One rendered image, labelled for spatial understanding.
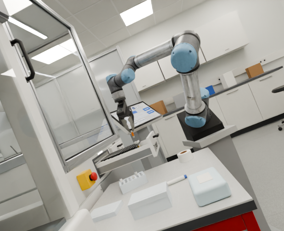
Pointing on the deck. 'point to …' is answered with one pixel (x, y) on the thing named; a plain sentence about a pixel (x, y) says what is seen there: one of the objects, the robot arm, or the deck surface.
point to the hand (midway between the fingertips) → (130, 129)
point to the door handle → (25, 58)
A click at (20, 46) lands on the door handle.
